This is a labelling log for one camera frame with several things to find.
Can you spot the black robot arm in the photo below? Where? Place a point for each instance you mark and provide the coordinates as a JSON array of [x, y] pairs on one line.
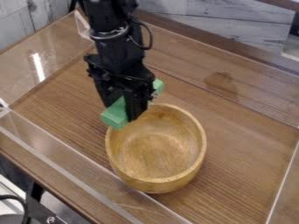
[[110, 11]]

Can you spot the green rectangular block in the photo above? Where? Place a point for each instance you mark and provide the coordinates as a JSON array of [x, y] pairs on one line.
[[114, 116]]

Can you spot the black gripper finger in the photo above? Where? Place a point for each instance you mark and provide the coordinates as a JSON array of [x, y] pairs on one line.
[[108, 90], [138, 94]]

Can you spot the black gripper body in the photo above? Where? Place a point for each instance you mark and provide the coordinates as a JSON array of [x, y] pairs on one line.
[[120, 52]]

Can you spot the brown wooden bowl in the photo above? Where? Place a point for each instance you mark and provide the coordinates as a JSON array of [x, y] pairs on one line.
[[157, 152]]

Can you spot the clear acrylic tray enclosure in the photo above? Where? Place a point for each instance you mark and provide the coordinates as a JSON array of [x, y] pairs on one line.
[[209, 158]]

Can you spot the black metal table bracket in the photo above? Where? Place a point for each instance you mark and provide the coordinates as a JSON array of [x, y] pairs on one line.
[[39, 214]]

